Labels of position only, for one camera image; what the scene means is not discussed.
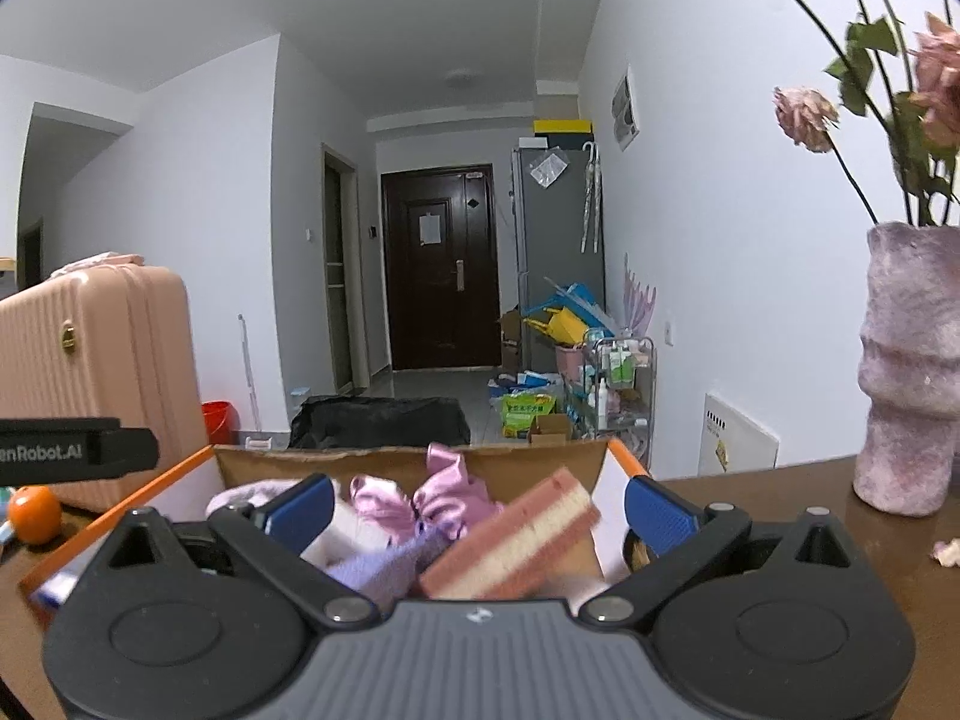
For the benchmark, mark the orange fruit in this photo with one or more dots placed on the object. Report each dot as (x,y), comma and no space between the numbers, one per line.
(35,516)

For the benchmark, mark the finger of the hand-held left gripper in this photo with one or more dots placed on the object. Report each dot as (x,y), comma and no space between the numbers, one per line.
(139,448)

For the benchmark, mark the pile of blue yellow bags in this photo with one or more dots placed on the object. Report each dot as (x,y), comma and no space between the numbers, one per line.
(570,319)

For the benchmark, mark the side doorway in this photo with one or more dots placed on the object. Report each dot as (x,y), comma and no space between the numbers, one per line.
(337,270)

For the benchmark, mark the grey refrigerator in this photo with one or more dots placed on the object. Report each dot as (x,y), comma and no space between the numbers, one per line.
(555,240)

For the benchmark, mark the brown cardboard carton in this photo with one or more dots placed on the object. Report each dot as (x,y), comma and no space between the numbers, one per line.
(511,341)

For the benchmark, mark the lavender fuzzy cloth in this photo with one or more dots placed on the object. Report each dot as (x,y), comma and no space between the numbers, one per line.
(247,496)

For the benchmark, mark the purple wall decal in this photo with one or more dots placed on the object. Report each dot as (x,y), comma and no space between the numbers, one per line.
(639,296)

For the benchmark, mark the yellow box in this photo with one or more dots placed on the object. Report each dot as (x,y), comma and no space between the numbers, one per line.
(562,126)

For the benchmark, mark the small cardboard carton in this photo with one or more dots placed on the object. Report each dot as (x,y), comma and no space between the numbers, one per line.
(551,429)

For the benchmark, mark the pink ribbed suitcase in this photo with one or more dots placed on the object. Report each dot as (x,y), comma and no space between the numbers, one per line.
(112,360)

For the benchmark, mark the white folded umbrella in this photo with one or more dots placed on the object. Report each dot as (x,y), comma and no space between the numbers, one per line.
(592,195)

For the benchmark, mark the black bag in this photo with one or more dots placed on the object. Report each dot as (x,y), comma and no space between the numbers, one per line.
(375,424)

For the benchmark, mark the green printed bag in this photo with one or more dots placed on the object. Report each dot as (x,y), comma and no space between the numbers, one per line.
(527,414)

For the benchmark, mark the bunch of dried pink roses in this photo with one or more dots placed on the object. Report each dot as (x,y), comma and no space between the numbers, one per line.
(806,116)

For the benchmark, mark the white wall panel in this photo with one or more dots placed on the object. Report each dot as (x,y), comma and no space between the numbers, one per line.
(626,109)

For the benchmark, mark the dark brown entrance door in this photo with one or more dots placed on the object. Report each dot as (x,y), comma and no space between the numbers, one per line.
(439,270)

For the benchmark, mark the fallen pink petal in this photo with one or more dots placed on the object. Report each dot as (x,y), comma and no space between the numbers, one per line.
(946,551)

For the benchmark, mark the metal rolling cart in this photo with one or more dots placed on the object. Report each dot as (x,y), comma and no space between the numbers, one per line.
(615,390)

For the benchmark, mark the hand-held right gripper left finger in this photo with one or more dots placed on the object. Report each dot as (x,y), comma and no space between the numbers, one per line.
(304,508)

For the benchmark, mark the pink satin bow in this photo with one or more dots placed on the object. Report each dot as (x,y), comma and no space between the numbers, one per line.
(450,499)

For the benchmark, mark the cardboard box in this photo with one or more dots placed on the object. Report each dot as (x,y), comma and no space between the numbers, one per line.
(315,463)

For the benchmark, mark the mauve textured vase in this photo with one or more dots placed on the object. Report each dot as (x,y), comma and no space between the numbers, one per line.
(911,375)

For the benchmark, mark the red bucket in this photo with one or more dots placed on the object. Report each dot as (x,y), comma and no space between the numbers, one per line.
(217,421)

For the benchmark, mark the pink and cream sponge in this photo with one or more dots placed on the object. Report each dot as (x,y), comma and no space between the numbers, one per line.
(510,540)

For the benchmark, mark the blue handkerchief tissue pack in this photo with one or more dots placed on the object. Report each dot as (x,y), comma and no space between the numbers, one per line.
(54,589)

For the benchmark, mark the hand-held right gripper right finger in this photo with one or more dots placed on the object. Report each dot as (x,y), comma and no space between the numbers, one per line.
(661,516)

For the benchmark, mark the white flat panel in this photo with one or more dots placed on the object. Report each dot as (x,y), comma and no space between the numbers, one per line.
(739,435)

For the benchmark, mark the pink cloth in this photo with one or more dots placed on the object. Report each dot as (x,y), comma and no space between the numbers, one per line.
(97,262)

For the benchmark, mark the pink bucket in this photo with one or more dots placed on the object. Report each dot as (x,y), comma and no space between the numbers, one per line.
(568,360)

